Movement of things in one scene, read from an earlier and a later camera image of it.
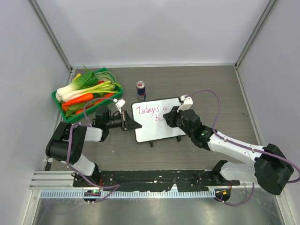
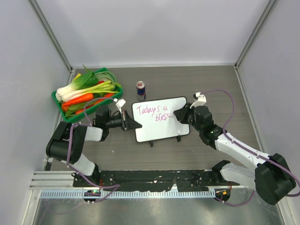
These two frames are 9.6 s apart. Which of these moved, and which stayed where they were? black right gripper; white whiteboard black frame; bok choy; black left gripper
Moved: black right gripper
Stayed: bok choy; black left gripper; white whiteboard black frame
